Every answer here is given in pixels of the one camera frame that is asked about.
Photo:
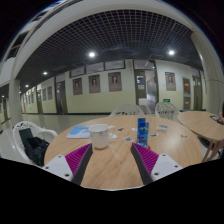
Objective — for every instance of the clear bottle with blue label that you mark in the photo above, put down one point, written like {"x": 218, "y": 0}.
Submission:
{"x": 143, "y": 131}

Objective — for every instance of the red notice board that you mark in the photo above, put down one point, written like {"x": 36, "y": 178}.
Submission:
{"x": 186, "y": 86}

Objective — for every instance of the round wooden table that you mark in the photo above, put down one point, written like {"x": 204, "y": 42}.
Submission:
{"x": 200, "y": 125}

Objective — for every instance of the small white paper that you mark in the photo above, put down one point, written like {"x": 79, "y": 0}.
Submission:
{"x": 114, "y": 135}

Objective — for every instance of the framed wall portraits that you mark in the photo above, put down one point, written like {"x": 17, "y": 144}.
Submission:
{"x": 114, "y": 81}

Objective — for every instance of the green exit sign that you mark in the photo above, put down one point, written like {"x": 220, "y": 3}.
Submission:
{"x": 166, "y": 100}

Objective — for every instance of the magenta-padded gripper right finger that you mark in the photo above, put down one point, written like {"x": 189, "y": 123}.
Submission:
{"x": 163, "y": 165}

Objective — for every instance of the blue and white booklet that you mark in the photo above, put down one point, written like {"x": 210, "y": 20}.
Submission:
{"x": 78, "y": 132}

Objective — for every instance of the ceiling lights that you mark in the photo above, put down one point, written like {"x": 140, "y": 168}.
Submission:
{"x": 91, "y": 54}

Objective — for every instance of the open green door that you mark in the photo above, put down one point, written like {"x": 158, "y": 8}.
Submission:
{"x": 140, "y": 90}

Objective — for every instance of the small card pack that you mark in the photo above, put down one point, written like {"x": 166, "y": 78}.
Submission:
{"x": 162, "y": 127}

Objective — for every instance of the tablet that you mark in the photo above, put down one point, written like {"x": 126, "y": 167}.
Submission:
{"x": 215, "y": 118}

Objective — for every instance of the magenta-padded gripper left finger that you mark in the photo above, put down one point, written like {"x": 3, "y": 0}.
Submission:
{"x": 61, "y": 166}

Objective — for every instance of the white cup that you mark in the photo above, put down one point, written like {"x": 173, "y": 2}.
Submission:
{"x": 99, "y": 136}

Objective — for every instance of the black bag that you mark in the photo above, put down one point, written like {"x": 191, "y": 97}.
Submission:
{"x": 36, "y": 148}

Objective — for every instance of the white plastic chair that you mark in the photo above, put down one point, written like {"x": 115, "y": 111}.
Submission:
{"x": 43, "y": 135}
{"x": 126, "y": 110}
{"x": 166, "y": 110}

